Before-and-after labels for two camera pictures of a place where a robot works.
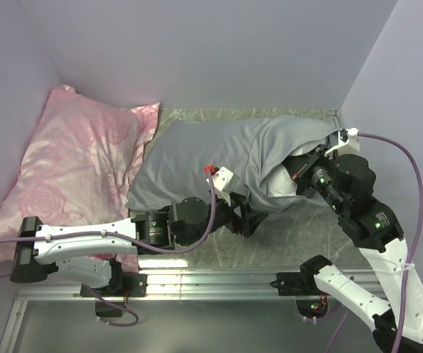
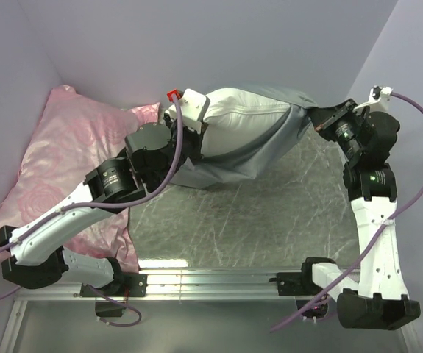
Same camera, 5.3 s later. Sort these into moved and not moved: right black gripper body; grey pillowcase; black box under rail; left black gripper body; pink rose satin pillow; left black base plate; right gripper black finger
Moved: right gripper black finger; grey pillowcase; right black gripper body; left black gripper body
Not moved: left black base plate; black box under rail; pink rose satin pillow
